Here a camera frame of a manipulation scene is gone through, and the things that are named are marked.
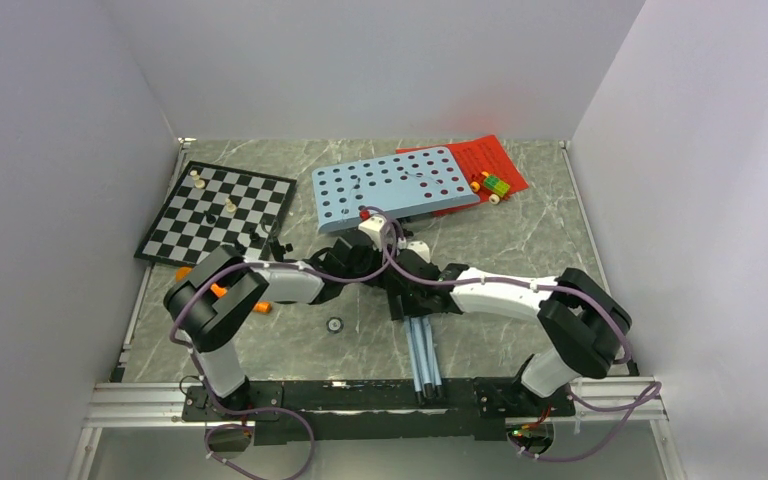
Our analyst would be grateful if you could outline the black microphone desk stand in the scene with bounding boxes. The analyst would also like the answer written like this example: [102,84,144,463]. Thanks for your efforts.
[249,220,294,262]

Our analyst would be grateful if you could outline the light blue music stand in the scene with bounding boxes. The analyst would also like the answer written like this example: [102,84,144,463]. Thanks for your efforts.
[311,145,483,407]

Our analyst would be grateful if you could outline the red sheet music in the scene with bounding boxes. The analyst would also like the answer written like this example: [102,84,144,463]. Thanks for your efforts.
[433,135,528,200]

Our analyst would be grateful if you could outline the orange toy microphone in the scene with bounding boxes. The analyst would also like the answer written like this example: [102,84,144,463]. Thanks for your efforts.
[175,267,272,314]

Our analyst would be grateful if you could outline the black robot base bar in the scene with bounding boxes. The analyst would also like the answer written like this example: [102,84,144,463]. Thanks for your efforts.
[181,377,558,446]

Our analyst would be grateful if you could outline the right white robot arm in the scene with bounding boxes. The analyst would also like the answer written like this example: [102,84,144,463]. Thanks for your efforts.
[385,261,632,416]

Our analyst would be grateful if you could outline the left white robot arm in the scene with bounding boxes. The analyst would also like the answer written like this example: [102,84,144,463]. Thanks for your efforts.
[163,234,384,420]

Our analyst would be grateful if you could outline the black poker chip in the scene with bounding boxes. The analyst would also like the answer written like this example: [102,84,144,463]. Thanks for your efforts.
[326,317,344,334]

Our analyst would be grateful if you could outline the colourful toy block car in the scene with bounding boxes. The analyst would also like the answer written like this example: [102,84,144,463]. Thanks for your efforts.
[469,171,511,205]

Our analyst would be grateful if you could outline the black white chessboard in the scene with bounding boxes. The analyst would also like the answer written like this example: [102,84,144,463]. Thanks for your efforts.
[134,161,296,267]

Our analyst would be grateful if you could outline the electronics board right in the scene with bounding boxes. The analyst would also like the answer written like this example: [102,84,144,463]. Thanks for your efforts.
[506,420,555,456]

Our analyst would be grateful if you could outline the small electronics box left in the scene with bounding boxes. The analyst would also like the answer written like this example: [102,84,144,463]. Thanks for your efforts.
[205,427,253,455]

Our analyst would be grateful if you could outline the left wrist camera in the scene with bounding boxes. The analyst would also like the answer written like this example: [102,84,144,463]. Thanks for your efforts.
[357,209,401,250]

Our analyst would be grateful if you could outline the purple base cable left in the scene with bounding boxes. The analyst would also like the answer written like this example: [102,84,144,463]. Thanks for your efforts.
[203,405,316,480]

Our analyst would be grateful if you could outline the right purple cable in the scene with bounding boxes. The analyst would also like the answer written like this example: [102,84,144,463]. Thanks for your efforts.
[380,221,664,419]

